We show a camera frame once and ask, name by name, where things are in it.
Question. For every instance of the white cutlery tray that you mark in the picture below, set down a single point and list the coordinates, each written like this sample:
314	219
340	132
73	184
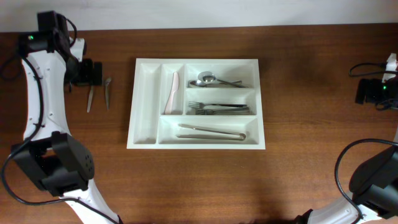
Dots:
150	128

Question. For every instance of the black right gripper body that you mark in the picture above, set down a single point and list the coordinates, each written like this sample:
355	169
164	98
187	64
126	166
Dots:
360	91

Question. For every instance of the pink plastic knife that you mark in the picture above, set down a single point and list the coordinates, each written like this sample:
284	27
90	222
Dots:
173	90

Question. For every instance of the metal fork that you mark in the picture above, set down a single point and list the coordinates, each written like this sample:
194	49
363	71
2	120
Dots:
203	112
198	105
240	109

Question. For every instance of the metal spoon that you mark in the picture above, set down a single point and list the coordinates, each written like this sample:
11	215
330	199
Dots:
209	77
201	84

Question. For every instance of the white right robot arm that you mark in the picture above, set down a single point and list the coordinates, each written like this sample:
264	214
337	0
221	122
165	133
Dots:
372	190

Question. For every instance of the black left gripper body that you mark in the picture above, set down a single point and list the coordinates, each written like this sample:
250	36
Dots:
97	73

